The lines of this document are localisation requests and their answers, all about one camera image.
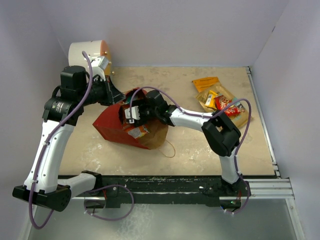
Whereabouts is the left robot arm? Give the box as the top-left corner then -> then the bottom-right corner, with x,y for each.
12,65 -> 125,212

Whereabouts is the white cylinder device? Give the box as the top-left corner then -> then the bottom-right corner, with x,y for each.
67,39 -> 112,73

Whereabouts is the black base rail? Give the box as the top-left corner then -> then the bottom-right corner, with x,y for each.
80,175 -> 251,209

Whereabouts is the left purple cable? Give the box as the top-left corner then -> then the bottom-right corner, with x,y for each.
27,50 -> 94,230

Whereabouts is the yellow snack packet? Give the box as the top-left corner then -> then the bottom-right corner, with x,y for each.
204,90 -> 219,110

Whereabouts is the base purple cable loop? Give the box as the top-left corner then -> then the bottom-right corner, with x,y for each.
83,185 -> 135,222

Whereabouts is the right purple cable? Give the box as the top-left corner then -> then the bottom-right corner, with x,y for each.
129,86 -> 251,177

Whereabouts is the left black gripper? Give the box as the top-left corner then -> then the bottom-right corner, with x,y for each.
78,75 -> 126,107

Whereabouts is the red snack packet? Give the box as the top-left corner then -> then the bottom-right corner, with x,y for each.
214,94 -> 246,118

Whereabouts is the orange chips bag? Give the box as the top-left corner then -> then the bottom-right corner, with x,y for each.
192,76 -> 220,93

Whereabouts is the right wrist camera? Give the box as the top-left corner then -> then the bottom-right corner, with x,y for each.
124,106 -> 140,124

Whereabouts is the orange snack packet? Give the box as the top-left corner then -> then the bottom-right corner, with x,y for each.
123,124 -> 150,139

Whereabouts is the brown chips bag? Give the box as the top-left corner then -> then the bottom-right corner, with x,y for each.
195,83 -> 249,128

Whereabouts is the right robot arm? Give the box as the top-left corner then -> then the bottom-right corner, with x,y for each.
125,90 -> 241,196

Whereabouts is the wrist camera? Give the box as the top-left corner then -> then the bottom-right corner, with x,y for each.
124,106 -> 140,124
91,56 -> 110,76

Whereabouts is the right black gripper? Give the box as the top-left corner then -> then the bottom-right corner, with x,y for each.
131,99 -> 160,128

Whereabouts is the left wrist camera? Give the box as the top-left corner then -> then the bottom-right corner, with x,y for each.
91,56 -> 110,76

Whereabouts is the red paper bag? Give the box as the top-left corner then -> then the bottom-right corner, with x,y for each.
92,88 -> 169,150

